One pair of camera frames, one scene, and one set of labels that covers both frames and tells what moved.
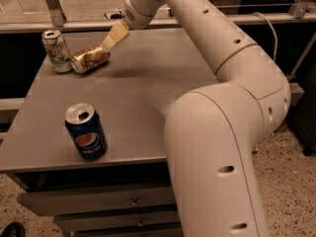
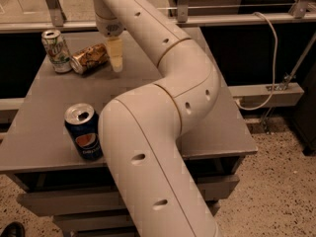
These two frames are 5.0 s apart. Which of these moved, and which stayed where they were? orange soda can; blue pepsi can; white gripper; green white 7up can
Moved: white gripper
Stayed: blue pepsi can; green white 7up can; orange soda can
